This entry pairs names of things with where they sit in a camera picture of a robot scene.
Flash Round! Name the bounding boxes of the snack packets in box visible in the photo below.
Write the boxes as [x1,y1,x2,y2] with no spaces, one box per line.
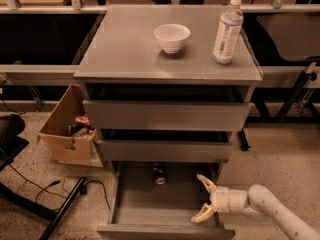
[68,115,93,138]

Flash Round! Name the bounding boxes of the black stand base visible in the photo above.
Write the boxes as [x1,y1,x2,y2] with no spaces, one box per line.
[0,176,88,240]

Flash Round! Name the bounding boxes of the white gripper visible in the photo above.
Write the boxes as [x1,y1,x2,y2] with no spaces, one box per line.
[191,174,230,223]

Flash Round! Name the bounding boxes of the bottom grey drawer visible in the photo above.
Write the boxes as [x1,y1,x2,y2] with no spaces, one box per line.
[97,162,235,240]

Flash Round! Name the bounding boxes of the cardboard box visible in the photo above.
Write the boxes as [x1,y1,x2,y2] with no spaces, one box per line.
[38,84,103,167]

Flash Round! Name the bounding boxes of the white ceramic bowl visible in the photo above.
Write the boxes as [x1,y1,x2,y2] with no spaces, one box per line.
[154,24,191,54]

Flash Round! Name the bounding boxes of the top grey drawer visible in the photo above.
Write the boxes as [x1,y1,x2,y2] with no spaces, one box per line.
[83,84,251,131]

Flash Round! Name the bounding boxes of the clear plastic water bottle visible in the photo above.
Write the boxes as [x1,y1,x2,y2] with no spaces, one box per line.
[213,0,243,64]

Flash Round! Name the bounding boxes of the middle grey drawer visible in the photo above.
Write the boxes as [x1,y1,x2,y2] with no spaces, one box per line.
[99,129,232,162]

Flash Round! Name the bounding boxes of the metal frame workbench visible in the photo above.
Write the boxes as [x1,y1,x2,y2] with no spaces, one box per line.
[1,0,319,122]

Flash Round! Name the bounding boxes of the grey drawer cabinet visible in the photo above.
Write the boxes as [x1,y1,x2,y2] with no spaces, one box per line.
[73,4,264,182]

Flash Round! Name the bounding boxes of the black chair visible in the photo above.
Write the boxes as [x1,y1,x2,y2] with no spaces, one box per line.
[0,114,29,171]

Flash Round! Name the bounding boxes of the grey drawer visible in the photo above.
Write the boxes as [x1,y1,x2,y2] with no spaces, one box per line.
[99,129,232,162]
[83,84,251,131]
[97,162,235,240]

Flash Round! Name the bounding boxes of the orange soda can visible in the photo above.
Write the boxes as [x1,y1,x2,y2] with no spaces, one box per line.
[152,163,167,185]

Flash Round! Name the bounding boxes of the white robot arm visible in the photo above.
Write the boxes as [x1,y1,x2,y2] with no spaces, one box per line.
[191,174,320,240]

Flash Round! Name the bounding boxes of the black cable on floor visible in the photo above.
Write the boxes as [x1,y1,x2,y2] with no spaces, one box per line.
[0,143,111,212]

